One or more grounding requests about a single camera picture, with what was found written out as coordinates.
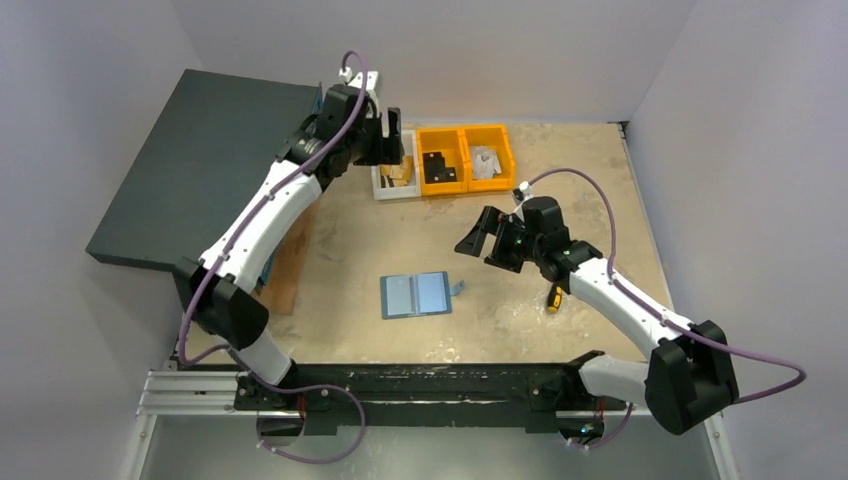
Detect teal card holder wallet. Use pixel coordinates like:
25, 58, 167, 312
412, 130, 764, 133
380, 271, 466, 320

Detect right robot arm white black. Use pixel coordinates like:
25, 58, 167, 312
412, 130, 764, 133
454, 196, 740, 435

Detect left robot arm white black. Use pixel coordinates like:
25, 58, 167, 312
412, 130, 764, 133
173, 84, 404, 386

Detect gold cards in white bin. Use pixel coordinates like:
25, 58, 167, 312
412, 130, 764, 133
378, 155, 414, 189

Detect black cards in yellow bin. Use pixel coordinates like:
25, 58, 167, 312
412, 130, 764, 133
423, 151, 458, 185

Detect silver cards in yellow bin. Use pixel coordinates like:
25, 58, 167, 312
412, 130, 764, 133
469, 146, 502, 180

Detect white plastic bin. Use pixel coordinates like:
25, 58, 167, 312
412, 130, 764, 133
371, 129, 422, 201

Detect yellow bin middle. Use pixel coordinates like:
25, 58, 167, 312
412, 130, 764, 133
416, 127, 470, 197

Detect yellow bin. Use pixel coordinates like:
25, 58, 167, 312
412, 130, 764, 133
416, 127, 470, 197
461, 124, 516, 193

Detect yellow bin right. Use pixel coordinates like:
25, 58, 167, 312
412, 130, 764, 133
461, 124, 516, 193

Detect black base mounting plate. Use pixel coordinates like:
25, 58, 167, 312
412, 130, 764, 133
234, 362, 626, 435

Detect wooden board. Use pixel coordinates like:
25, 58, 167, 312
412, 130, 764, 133
253, 201, 319, 315

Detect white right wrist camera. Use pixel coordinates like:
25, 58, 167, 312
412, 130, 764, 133
512, 182, 533, 209

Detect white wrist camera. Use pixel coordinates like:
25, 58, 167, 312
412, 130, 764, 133
338, 67, 381, 118
512, 182, 533, 209

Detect yellow handled screwdriver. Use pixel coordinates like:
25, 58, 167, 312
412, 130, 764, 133
546, 284, 564, 313

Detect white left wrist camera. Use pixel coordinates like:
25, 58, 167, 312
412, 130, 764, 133
338, 67, 381, 118

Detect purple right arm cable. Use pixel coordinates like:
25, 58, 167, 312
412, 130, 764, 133
523, 167, 808, 452

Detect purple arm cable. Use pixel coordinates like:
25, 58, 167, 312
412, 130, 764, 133
177, 50, 370, 466
523, 167, 808, 452

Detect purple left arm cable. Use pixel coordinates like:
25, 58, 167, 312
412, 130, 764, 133
177, 50, 370, 466

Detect dark grey network switch box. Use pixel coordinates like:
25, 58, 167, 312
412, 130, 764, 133
84, 68, 326, 273

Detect aluminium frame rail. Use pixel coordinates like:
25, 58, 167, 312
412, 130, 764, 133
122, 274, 740, 480

